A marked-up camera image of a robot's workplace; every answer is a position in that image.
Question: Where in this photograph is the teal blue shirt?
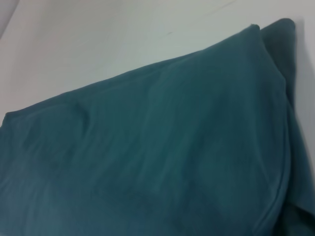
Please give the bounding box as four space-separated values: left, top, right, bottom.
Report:
0 17 315 236

